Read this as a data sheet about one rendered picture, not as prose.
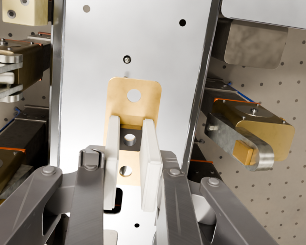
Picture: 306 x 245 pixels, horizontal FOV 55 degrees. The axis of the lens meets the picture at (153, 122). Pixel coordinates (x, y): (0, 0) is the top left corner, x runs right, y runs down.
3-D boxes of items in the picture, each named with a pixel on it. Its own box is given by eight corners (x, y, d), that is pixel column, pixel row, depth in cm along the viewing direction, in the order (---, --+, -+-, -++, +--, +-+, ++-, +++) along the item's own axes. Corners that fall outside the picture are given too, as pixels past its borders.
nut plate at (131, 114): (147, 184, 24) (148, 193, 22) (99, 181, 23) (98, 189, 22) (162, 81, 21) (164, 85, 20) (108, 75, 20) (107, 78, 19)
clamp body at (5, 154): (58, 130, 76) (0, 227, 41) (14, 126, 74) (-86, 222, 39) (59, 106, 74) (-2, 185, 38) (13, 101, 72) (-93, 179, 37)
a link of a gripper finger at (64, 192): (98, 219, 13) (30, 216, 13) (104, 167, 18) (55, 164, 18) (101, 191, 13) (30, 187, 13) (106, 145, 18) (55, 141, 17)
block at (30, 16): (81, 22, 67) (34, 26, 33) (65, 20, 67) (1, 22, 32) (82, 6, 66) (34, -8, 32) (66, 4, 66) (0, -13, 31)
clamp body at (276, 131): (227, 103, 77) (302, 166, 44) (183, 98, 76) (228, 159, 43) (233, 78, 75) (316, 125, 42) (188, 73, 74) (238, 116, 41)
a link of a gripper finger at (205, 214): (163, 194, 13) (227, 199, 14) (155, 148, 18) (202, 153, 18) (159, 222, 14) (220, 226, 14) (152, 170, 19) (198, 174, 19)
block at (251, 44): (232, 54, 73) (294, 74, 46) (186, 47, 72) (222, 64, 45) (239, 23, 71) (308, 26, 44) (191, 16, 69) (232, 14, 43)
